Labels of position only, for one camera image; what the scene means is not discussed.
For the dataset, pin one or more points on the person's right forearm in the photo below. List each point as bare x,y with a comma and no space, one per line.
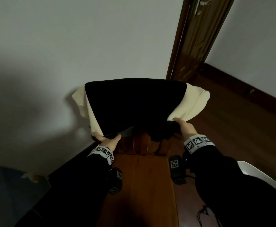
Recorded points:
232,193

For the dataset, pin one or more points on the dark brown baseboard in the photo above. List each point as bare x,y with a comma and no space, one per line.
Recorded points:
244,91

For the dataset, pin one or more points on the person's left thumb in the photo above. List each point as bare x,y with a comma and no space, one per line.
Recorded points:
116,139

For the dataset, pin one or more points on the black and cream garment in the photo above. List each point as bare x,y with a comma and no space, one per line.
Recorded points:
135,103

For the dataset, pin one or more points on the person's left hand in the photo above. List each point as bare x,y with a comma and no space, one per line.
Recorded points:
109,141

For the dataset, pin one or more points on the dark blue cloth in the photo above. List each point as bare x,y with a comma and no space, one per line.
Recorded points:
5,198

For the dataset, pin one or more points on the small door stopper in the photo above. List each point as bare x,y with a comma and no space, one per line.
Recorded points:
251,91

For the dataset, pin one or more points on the white plastic object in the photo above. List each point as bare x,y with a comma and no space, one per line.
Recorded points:
258,173

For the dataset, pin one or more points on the person's left forearm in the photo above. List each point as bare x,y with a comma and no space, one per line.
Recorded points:
76,186

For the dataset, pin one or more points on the person's right thumb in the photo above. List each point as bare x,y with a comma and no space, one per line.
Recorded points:
180,121

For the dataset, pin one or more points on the person's right hand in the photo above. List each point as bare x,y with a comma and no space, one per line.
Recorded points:
188,130

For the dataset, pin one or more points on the brown wooden door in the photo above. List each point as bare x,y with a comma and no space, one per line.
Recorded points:
194,42

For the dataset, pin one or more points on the white marker wristband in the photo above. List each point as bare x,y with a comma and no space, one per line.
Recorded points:
197,141
104,152

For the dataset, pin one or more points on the brown wooden chair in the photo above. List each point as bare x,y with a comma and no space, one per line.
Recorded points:
140,186

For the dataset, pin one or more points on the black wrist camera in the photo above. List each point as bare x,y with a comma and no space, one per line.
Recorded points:
115,180
177,169

